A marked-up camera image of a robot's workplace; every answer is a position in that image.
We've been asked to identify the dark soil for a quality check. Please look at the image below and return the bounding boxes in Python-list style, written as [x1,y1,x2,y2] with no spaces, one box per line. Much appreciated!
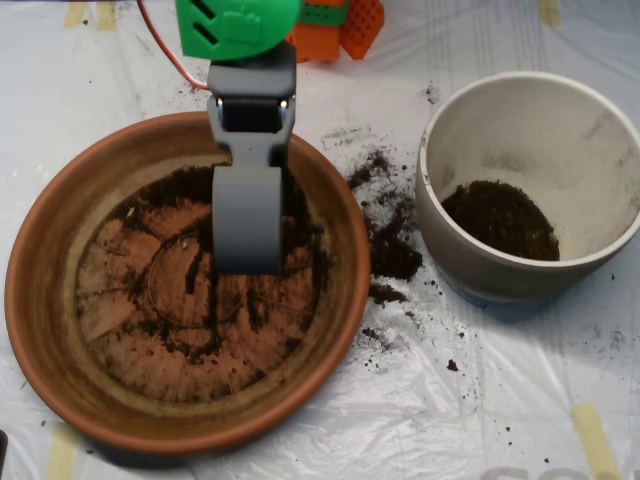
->
[99,167,336,359]
[440,179,561,262]

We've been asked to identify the spilled dark soil patch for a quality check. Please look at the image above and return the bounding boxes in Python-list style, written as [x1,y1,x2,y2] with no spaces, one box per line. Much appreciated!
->
[344,144,426,306]

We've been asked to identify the terracotta clay bowl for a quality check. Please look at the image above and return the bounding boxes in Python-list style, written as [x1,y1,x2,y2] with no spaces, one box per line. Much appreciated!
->
[4,110,372,456]

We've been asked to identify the beige masking tape strip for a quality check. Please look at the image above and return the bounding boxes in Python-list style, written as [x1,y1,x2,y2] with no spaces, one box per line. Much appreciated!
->
[572,403,622,480]
[538,0,561,27]
[95,2,119,32]
[45,424,80,480]
[63,2,89,29]

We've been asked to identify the clear plastic cover sheet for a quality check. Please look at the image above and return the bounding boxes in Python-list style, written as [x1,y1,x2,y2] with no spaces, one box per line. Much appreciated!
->
[0,0,640,480]

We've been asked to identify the white ceramic pot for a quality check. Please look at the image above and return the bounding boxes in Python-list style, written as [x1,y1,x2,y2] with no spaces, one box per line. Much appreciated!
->
[415,70,640,306]

